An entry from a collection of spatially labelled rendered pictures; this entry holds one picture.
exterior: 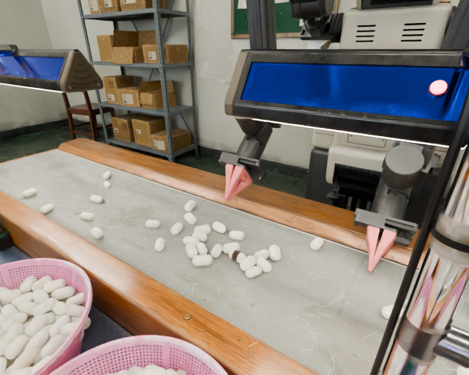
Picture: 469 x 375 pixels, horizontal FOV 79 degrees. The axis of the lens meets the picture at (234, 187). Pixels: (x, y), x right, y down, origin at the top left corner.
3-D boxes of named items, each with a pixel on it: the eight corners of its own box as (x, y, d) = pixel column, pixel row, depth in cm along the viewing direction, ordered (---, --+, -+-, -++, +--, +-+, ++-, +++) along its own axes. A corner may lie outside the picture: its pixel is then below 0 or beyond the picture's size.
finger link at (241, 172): (229, 196, 60) (247, 159, 62) (202, 188, 63) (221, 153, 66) (240, 208, 65) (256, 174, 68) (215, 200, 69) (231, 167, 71)
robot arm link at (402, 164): (438, 161, 57) (392, 146, 61) (458, 125, 47) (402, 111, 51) (413, 210, 54) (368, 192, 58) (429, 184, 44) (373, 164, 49)
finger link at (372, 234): (403, 279, 45) (416, 226, 48) (355, 263, 49) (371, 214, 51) (397, 286, 51) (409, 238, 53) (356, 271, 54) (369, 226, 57)
